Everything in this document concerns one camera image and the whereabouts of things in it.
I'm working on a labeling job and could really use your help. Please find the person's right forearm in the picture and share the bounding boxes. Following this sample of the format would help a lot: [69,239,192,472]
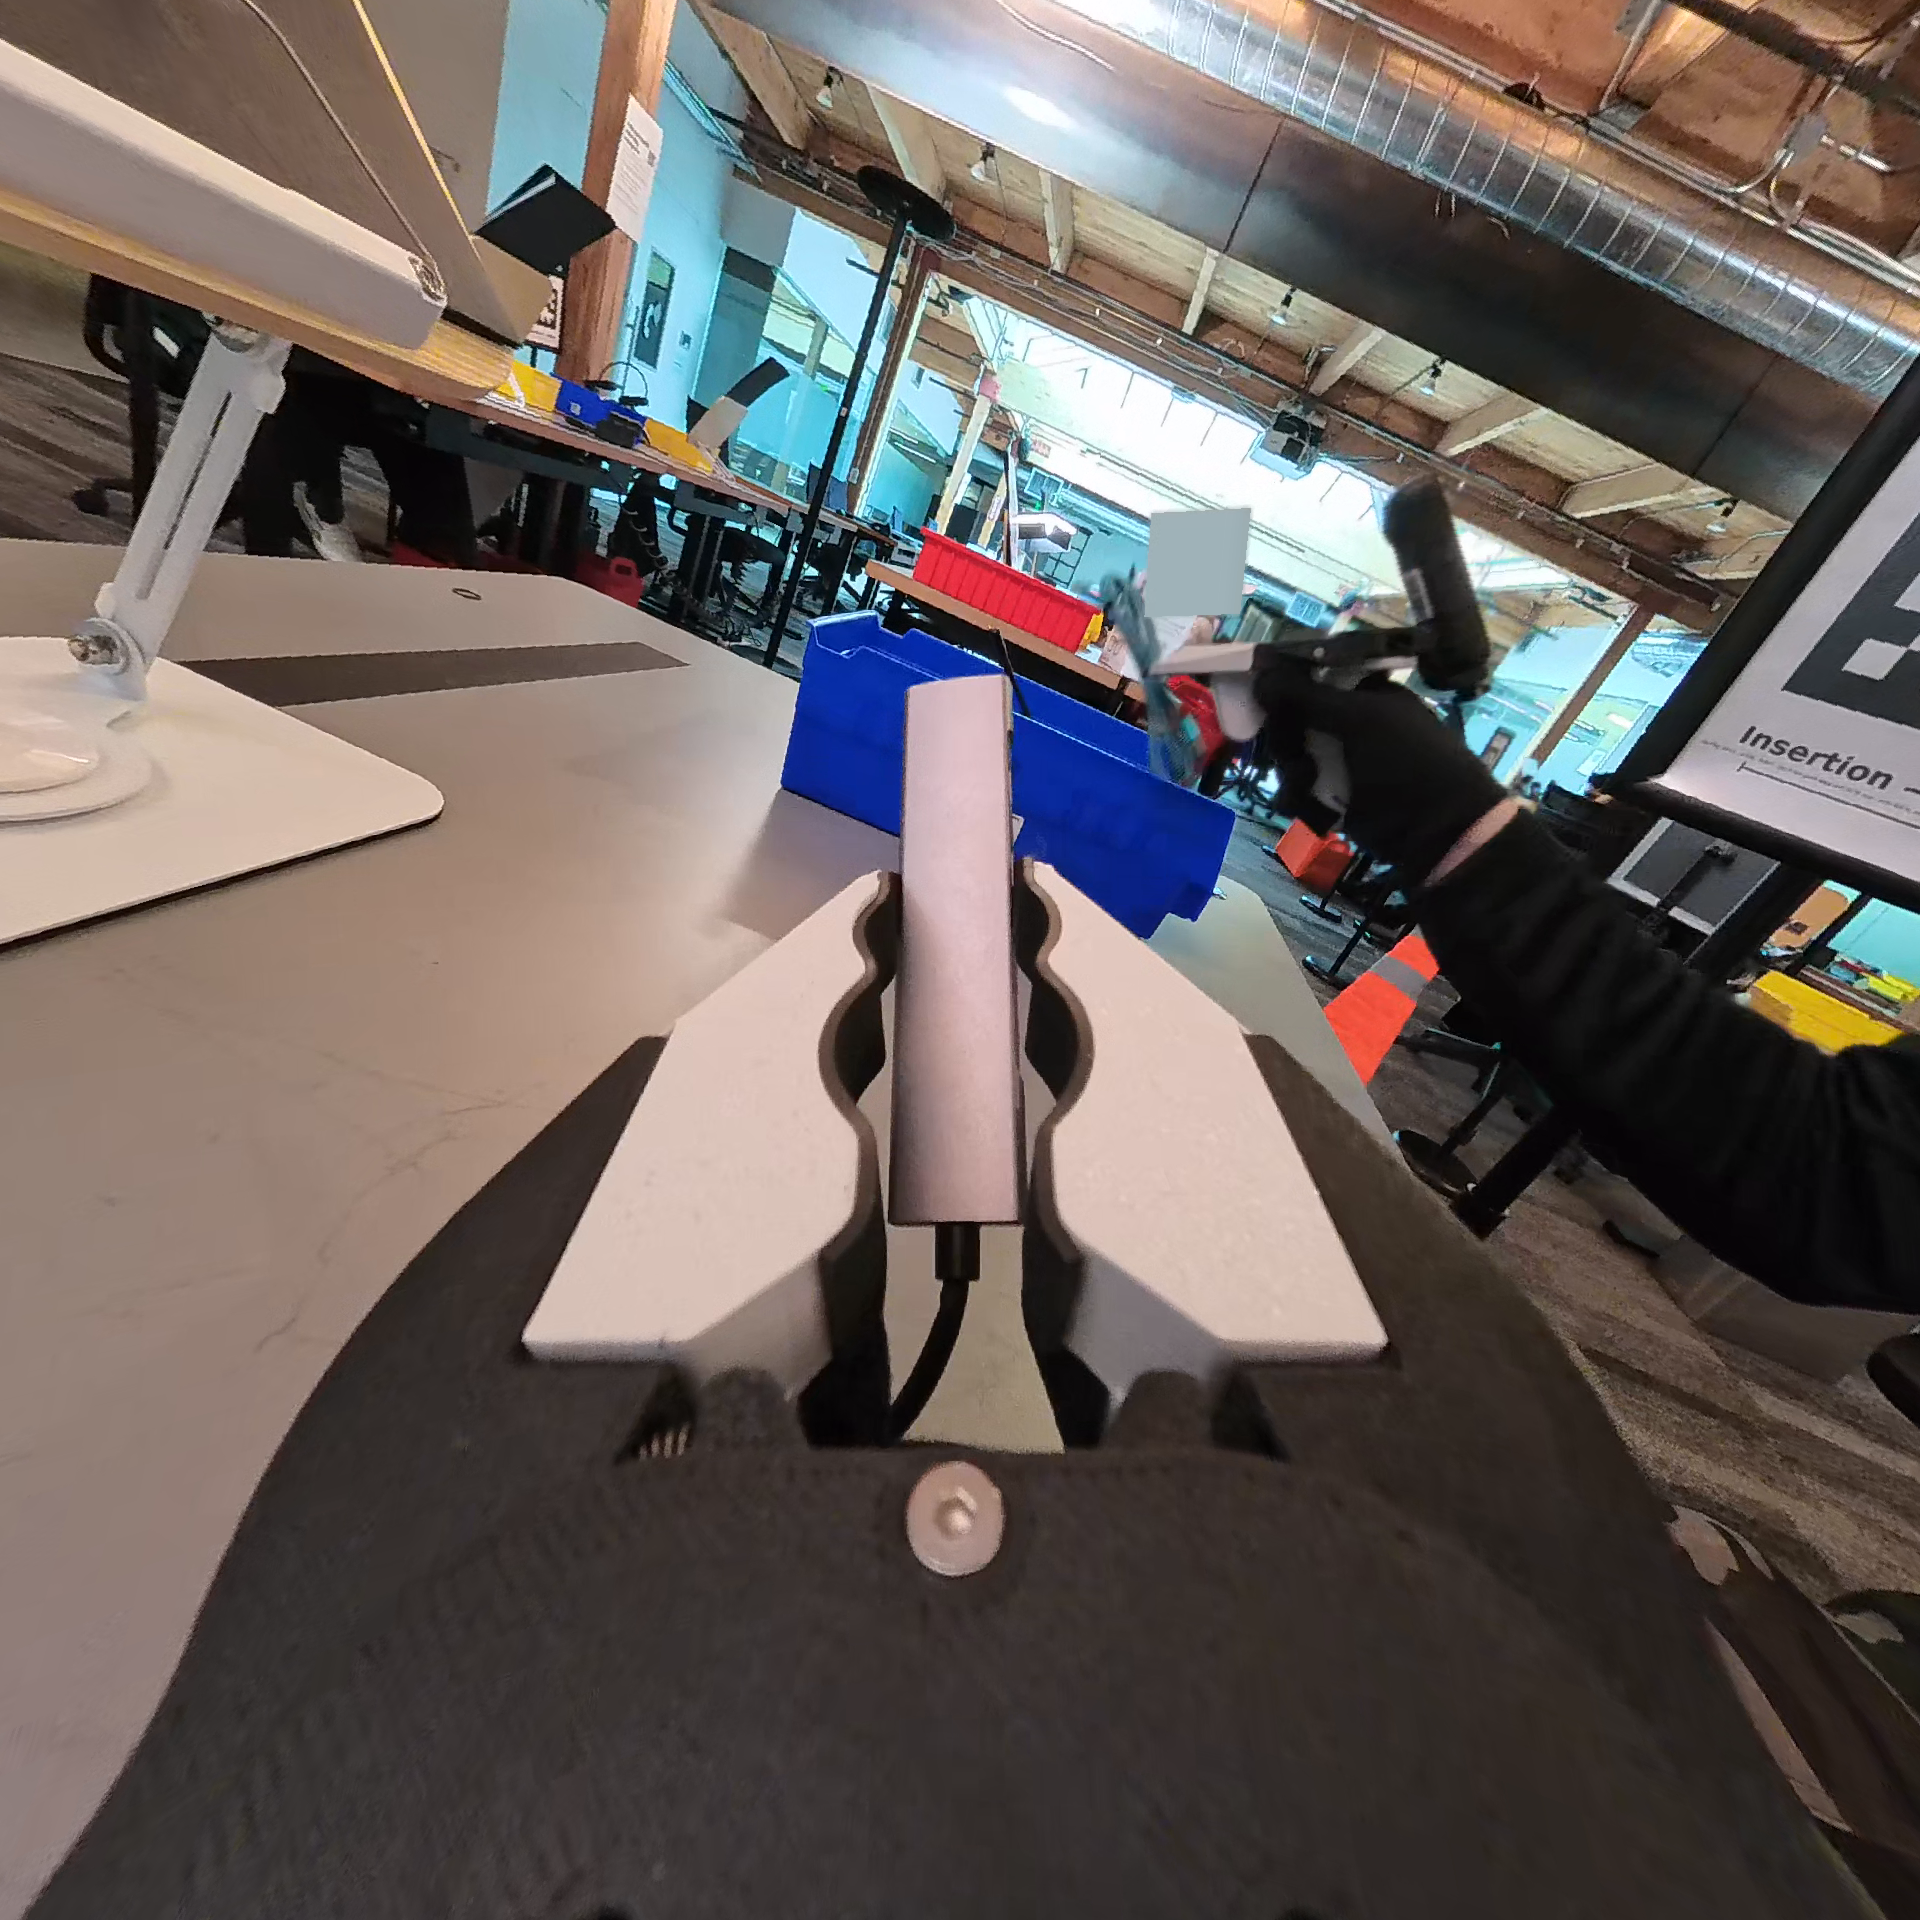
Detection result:
[1416,802,1920,1310]

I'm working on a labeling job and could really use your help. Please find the orange traffic cone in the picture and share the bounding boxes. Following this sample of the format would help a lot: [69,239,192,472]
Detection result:
[1324,931,1442,1086]

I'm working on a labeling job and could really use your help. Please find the red plastic bin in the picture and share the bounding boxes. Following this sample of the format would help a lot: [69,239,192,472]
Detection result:
[911,527,1114,649]

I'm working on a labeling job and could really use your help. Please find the dark grey panel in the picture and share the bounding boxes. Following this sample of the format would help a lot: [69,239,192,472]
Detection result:
[0,0,519,303]

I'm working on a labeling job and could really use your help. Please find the teal braided usb cable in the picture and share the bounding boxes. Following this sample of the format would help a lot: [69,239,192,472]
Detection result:
[1098,570,1208,790]

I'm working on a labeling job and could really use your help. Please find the blue plastic storage bin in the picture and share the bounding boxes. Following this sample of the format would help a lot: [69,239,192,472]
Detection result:
[778,608,1238,939]

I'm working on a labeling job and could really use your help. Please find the wooden book stand white base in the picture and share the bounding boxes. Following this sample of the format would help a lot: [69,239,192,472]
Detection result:
[0,0,558,952]

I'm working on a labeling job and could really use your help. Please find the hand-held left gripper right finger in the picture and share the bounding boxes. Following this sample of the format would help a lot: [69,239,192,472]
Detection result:
[1018,864,1391,1391]

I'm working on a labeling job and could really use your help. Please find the person's camouflage trousers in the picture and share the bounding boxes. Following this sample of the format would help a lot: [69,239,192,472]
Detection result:
[1664,1499,1920,1920]

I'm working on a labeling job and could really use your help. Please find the black floor lamp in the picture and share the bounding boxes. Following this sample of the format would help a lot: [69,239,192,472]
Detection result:
[765,166,954,671]

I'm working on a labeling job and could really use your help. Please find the framed marker sign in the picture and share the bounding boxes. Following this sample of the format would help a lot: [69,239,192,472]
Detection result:
[1598,404,1920,873]

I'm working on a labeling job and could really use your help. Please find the person's right hand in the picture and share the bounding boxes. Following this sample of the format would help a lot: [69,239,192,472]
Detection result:
[1252,672,1519,889]

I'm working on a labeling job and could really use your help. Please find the grey usb hub black cable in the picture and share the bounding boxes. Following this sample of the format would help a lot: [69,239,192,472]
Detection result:
[884,672,1033,1450]

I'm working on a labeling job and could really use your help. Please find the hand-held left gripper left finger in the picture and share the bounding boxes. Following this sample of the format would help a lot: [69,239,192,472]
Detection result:
[519,872,903,1433]

